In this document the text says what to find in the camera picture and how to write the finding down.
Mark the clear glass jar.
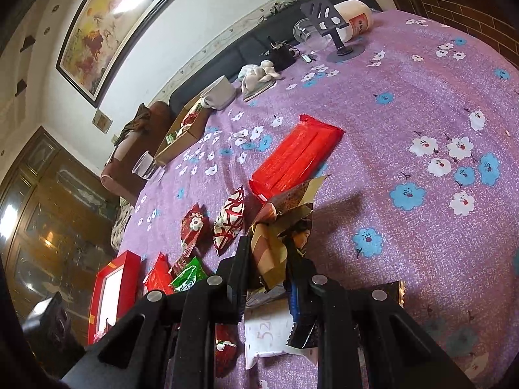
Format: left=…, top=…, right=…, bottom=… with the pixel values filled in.
left=292, top=19, right=326, bottom=46

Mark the small wall plaque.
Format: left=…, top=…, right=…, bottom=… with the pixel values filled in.
left=92, top=108, right=113, bottom=135

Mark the gold brown snack packet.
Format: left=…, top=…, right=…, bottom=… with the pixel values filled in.
left=248, top=176, right=327, bottom=292

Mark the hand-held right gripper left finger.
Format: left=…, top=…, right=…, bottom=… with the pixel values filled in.
left=61, top=235, right=252, bottom=389

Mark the red gift box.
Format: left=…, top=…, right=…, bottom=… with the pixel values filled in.
left=88, top=250, right=142, bottom=346

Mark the olive garment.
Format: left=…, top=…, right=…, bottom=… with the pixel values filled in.
left=115, top=103, right=152, bottom=145

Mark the white snack packet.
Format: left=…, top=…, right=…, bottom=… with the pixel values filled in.
left=244, top=289, right=322, bottom=370

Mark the black pouch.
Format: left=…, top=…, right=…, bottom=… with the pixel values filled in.
left=265, top=36, right=299, bottom=72

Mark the brown armchair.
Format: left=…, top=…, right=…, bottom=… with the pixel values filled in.
left=101, top=101, right=172, bottom=208

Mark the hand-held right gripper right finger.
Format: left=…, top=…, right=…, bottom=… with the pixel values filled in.
left=286, top=257, right=475, bottom=389

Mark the thin notebook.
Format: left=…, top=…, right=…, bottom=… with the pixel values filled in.
left=242, top=80, right=277, bottom=102

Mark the black portrait snack packet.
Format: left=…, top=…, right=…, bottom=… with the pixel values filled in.
left=282, top=218, right=322, bottom=350

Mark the floral cushion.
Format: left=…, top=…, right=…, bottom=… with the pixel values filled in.
left=110, top=196, right=135, bottom=252

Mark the white mug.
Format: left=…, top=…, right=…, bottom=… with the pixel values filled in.
left=200, top=75, right=237, bottom=110

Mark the framed painting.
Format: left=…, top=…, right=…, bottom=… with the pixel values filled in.
left=56, top=0, right=204, bottom=108

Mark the red flower print candy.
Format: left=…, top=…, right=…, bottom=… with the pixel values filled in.
left=180, top=203, right=210, bottom=257

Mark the purple floral tablecloth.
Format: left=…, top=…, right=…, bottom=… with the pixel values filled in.
left=115, top=8, right=519, bottom=389

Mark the white plush toy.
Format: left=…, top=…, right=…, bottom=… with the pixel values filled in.
left=237, top=60, right=281, bottom=94

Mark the large red snack packet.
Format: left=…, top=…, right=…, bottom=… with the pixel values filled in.
left=248, top=114, right=345, bottom=204

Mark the clear plastic cup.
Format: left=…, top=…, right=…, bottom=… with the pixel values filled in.
left=132, top=151, right=157, bottom=180

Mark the dark wooden sideboard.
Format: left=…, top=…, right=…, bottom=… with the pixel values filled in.
left=385, top=0, right=519, bottom=71

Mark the white bottle with red label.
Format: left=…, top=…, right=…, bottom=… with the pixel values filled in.
left=332, top=0, right=374, bottom=43

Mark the black phone stand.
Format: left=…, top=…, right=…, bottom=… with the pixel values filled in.
left=299, top=0, right=366, bottom=64

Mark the red white patterned candy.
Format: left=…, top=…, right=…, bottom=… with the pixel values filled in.
left=212, top=186, right=246, bottom=257

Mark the cardboard box of snacks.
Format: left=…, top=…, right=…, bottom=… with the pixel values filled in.
left=153, top=95, right=212, bottom=167

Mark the dark sofa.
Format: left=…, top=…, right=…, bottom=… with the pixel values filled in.
left=168, top=0, right=382, bottom=111

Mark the small plain red snack packet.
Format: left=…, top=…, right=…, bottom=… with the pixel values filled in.
left=142, top=253, right=176, bottom=296

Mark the glass door wooden cabinet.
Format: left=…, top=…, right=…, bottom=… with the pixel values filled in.
left=0, top=125, right=123, bottom=335

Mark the green candy packet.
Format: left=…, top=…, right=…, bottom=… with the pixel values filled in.
left=169, top=257, right=214, bottom=293

